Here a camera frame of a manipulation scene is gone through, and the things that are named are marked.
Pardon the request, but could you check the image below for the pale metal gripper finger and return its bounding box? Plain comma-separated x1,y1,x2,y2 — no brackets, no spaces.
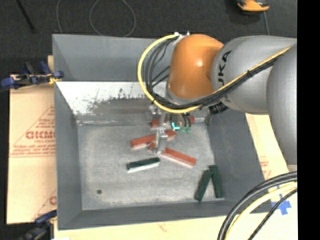
154,130,162,153
159,128,169,153

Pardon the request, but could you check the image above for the red-brown flat block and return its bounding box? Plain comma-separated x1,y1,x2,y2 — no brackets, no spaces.
159,147,198,169
130,129,178,152

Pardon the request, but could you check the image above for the dark green flat block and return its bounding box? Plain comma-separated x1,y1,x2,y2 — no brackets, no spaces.
208,164,225,199
194,169,214,203
126,156,161,174

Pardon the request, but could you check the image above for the grey metal bin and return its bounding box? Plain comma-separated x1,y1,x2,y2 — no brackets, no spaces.
51,33,273,230

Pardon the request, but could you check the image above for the brown cardboard board red print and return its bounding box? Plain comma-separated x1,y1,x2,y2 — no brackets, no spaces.
5,54,298,240

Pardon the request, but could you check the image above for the black cylinder on white bracket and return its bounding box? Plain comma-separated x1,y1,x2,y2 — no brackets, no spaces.
196,101,228,126

